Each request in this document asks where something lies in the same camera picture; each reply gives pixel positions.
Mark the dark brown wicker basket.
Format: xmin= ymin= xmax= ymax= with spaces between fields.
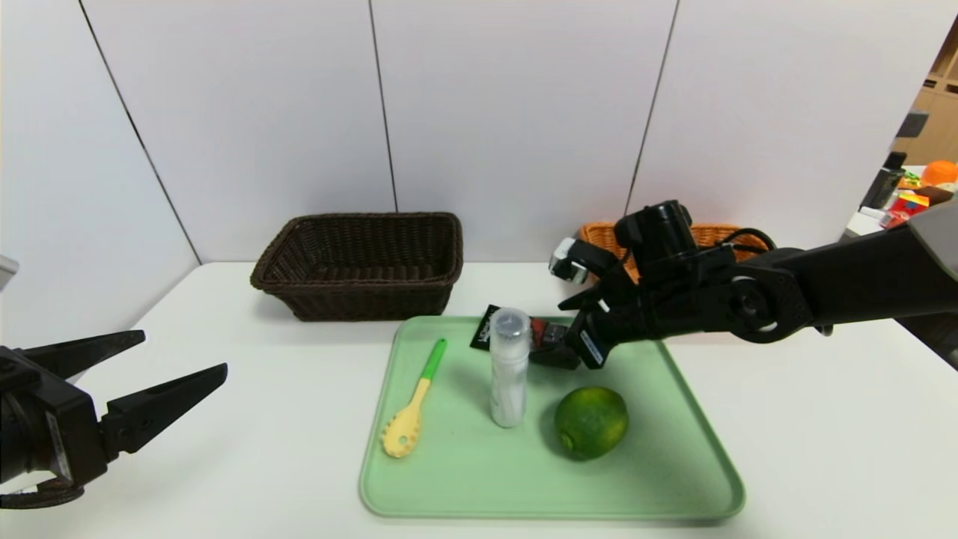
xmin=250 ymin=213 xmax=464 ymax=323

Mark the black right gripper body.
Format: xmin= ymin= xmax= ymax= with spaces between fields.
xmin=565 ymin=279 xmax=644 ymax=371

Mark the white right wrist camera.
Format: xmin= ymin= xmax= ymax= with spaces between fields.
xmin=549 ymin=236 xmax=622 ymax=285

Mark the wooden shelf unit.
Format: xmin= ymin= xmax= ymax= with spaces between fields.
xmin=891 ymin=15 xmax=958 ymax=167

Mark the black red face wash tube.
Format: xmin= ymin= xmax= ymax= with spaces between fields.
xmin=469 ymin=304 xmax=581 ymax=369

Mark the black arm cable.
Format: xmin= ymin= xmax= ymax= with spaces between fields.
xmin=718 ymin=227 xmax=778 ymax=255

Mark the light green plastic tray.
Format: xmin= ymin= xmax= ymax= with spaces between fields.
xmin=359 ymin=315 xmax=746 ymax=521

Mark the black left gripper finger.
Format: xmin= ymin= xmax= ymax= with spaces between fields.
xmin=99 ymin=362 xmax=228 ymax=463
xmin=14 ymin=329 xmax=147 ymax=381

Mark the yellow pasta spoon green handle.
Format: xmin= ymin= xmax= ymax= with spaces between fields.
xmin=382 ymin=338 xmax=448 ymax=458

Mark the red yellow toy box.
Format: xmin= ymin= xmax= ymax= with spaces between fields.
xmin=888 ymin=192 xmax=929 ymax=225

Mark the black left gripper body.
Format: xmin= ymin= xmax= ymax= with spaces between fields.
xmin=0 ymin=345 xmax=109 ymax=492

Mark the green lime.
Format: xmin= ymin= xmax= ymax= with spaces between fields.
xmin=553 ymin=386 xmax=629 ymax=460

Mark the orange wicker basket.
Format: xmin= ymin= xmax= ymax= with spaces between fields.
xmin=578 ymin=222 xmax=772 ymax=285

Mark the black upright bottle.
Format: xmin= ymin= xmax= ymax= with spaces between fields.
xmin=859 ymin=152 xmax=906 ymax=210

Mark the white side table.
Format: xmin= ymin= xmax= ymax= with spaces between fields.
xmin=846 ymin=166 xmax=958 ymax=239

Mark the translucent white plastic bottle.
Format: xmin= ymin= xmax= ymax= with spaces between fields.
xmin=489 ymin=307 xmax=532 ymax=429

